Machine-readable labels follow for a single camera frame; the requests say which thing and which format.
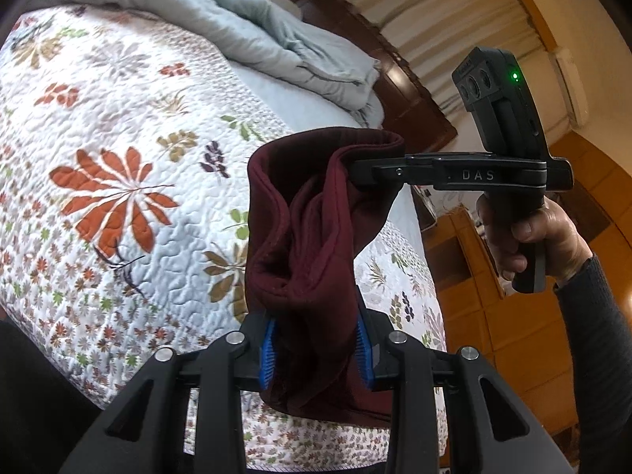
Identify light wooden wardrobe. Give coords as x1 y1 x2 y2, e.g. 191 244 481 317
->
423 133 632 456

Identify beige pleated curtain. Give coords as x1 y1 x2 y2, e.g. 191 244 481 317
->
330 0 564 112

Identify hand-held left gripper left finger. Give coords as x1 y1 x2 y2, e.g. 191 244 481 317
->
59 313 277 474

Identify person's right hand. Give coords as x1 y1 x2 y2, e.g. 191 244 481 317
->
476 192 594 290

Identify person's right forearm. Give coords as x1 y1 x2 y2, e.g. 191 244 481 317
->
553 253 632 474

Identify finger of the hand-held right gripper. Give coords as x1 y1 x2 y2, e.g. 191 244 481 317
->
347 154 436 192

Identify maroon pants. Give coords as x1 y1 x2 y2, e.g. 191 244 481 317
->
245 127 407 428

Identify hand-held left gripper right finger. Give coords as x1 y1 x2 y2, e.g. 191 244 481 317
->
352 306 576 474

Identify light blue bed sheet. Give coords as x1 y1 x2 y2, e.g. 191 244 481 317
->
229 56 426 239

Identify white air conditioner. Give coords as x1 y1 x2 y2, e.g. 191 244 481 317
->
555 51 591 127

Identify dark wooden headboard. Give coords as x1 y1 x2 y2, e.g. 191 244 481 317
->
288 0 458 155

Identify floral quilted bedspread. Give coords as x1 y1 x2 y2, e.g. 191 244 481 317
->
0 4 448 472

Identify blue-grey comforter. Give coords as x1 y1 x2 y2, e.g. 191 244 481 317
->
30 0 384 130

